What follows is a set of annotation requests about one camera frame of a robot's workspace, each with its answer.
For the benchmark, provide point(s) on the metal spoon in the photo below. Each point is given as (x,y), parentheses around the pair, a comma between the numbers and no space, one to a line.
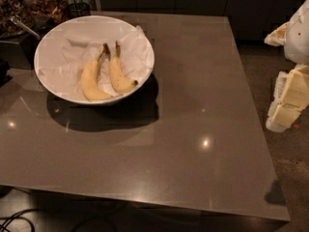
(17,21)

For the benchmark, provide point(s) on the white bowl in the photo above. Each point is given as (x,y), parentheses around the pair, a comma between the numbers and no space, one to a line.
(58,33)

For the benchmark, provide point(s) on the white paper liner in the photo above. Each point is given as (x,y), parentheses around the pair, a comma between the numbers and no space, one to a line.
(67,62)

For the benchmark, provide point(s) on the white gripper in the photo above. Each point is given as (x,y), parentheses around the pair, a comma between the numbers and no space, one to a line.
(297,36)

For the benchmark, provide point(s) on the glass bowl with snacks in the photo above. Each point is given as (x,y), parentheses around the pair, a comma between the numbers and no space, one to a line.
(27,11)

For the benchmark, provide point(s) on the dark cup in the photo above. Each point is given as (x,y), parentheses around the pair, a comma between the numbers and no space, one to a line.
(78,9)

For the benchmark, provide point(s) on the yellow banana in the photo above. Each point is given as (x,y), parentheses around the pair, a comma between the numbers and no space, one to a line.
(89,79)
(120,83)

